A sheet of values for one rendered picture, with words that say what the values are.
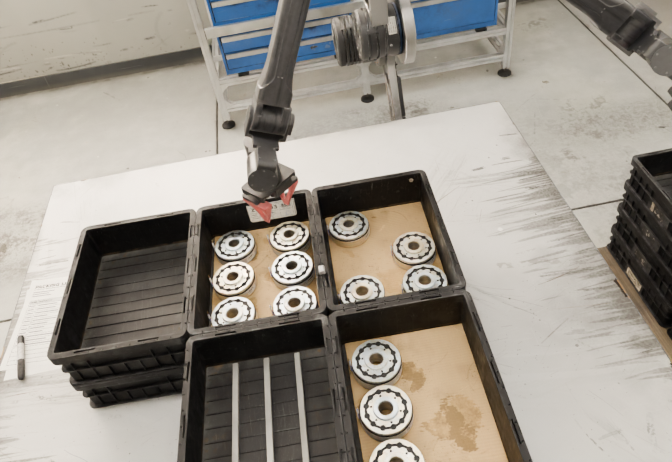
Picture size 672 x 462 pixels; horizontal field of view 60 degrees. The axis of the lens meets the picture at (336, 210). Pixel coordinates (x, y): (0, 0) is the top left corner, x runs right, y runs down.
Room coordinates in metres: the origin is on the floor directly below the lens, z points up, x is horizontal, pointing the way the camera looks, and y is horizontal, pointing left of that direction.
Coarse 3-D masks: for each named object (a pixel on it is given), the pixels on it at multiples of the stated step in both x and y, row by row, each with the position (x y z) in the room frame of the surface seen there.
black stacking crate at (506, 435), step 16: (416, 304) 0.73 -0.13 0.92; (432, 304) 0.73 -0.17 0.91; (448, 304) 0.73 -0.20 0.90; (464, 304) 0.72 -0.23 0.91; (336, 320) 0.72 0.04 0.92; (352, 320) 0.72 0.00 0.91; (368, 320) 0.73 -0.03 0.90; (384, 320) 0.73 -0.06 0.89; (400, 320) 0.73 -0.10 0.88; (416, 320) 0.73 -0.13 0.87; (432, 320) 0.73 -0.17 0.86; (448, 320) 0.73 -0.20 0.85; (464, 320) 0.71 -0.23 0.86; (352, 336) 0.72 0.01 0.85; (368, 336) 0.73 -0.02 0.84; (384, 336) 0.73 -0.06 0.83; (480, 352) 0.61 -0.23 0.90; (480, 368) 0.60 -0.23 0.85; (352, 400) 0.59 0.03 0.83; (496, 400) 0.51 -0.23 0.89; (352, 416) 0.56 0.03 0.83; (496, 416) 0.50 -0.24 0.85; (512, 448) 0.42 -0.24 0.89
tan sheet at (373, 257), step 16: (384, 208) 1.12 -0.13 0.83; (400, 208) 1.11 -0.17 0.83; (416, 208) 1.10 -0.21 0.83; (384, 224) 1.06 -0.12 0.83; (400, 224) 1.05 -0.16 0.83; (416, 224) 1.04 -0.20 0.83; (368, 240) 1.01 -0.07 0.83; (384, 240) 1.01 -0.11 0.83; (336, 256) 0.98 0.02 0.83; (352, 256) 0.97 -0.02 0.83; (368, 256) 0.96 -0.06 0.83; (384, 256) 0.95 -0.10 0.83; (336, 272) 0.93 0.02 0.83; (352, 272) 0.92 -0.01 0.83; (368, 272) 0.91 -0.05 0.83; (384, 272) 0.90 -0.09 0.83; (400, 272) 0.89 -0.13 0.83; (336, 288) 0.88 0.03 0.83; (384, 288) 0.85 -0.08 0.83; (400, 288) 0.85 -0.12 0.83
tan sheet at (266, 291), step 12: (264, 228) 1.12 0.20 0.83; (216, 240) 1.11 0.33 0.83; (264, 240) 1.08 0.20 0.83; (264, 252) 1.03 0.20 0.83; (312, 252) 1.01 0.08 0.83; (216, 264) 1.02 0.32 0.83; (252, 264) 1.00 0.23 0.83; (264, 264) 0.99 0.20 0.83; (264, 276) 0.95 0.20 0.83; (264, 288) 0.91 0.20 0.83; (276, 288) 0.91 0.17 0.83; (312, 288) 0.89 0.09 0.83; (216, 300) 0.90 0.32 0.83; (252, 300) 0.88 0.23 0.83; (264, 300) 0.88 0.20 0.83; (264, 312) 0.84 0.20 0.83
